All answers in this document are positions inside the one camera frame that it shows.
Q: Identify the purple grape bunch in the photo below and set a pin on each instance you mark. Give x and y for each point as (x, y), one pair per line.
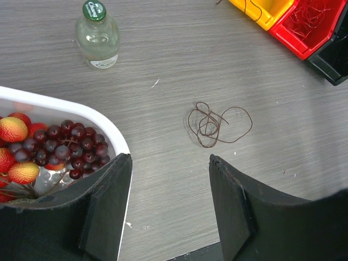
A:
(71, 145)

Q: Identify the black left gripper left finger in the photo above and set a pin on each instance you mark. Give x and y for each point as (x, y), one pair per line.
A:
(83, 221)

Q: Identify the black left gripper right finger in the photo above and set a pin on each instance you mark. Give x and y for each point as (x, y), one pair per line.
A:
(258, 222)

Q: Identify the yellow plastic bin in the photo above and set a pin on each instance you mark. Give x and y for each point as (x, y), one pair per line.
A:
(264, 13)

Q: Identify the clear glass bottle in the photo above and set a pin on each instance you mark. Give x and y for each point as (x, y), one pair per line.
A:
(97, 35)

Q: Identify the black plastic bin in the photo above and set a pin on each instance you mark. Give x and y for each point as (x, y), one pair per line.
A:
(330, 60)

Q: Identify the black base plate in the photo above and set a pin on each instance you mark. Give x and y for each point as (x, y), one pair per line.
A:
(211, 252)

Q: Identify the red plastic bin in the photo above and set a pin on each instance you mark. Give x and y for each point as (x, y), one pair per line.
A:
(307, 25)

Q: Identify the white fruit basket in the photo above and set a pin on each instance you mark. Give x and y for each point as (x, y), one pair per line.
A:
(53, 111)

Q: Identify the red yellow lychee fruits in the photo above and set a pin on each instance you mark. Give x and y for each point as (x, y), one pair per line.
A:
(20, 164)

